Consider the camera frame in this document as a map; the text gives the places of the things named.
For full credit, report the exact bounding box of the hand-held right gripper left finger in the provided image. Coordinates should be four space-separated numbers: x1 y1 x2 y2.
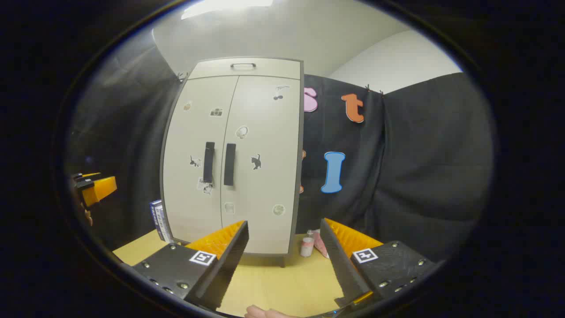
132 220 250 310

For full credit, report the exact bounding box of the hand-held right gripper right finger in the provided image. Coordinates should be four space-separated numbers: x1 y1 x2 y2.
319 218 446 310

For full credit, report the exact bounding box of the cabinet door with camera sticker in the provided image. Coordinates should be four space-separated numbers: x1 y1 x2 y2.
162 76 239 246

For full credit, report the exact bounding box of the cabinet door with black-cat sticker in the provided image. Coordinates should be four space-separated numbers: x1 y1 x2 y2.
220 75 302 256

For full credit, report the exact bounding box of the grey double-door shoe cabinet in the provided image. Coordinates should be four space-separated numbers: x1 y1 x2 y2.
160 57 305 268

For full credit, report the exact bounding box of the watermelon slice toy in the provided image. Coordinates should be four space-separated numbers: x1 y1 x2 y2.
313 230 330 259

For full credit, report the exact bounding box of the small white bottle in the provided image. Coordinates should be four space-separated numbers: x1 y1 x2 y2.
300 230 315 258

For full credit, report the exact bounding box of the blue and white book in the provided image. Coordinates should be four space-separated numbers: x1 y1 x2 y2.
155 201 174 243
149 200 162 239

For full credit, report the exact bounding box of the black backdrop cloth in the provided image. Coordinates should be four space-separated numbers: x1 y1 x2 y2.
66 31 495 262

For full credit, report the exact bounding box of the beige cabinet drawer with handle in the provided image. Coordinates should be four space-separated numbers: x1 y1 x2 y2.
187 58 302 81

